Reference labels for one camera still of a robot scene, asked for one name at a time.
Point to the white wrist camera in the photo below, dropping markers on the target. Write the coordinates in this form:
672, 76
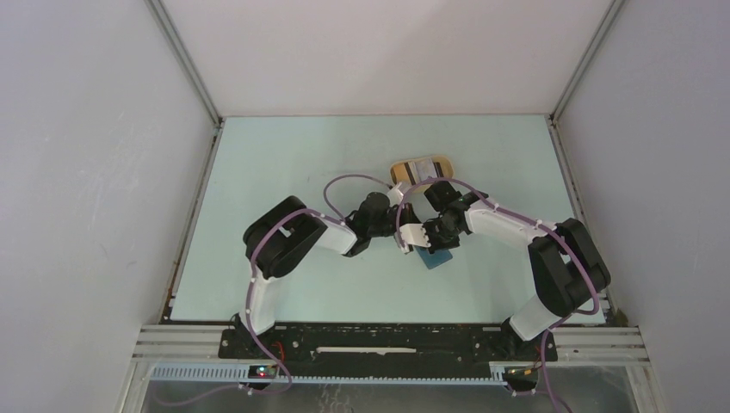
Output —
409, 236
397, 192

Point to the aluminium frame rail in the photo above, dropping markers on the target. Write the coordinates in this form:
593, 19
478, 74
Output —
575, 346

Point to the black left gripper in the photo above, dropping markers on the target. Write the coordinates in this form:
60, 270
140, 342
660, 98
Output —
406, 213

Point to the orange card with black stripe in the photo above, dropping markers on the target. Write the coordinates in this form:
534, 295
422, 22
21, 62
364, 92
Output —
401, 172

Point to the stack of cards in tray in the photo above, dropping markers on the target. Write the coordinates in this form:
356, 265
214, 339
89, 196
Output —
428, 168

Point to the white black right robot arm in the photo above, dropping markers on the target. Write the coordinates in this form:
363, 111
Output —
567, 269

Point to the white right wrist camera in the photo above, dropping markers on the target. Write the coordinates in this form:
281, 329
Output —
409, 236

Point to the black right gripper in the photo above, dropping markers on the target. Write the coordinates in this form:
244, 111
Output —
454, 243

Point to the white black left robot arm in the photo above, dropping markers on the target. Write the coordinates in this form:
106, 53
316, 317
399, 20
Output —
278, 242

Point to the grey cable duct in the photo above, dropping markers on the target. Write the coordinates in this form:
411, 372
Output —
246, 373

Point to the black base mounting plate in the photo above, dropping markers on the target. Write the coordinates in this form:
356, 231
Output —
422, 350

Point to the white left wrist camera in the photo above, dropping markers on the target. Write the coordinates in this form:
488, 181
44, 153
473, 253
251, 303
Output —
397, 192

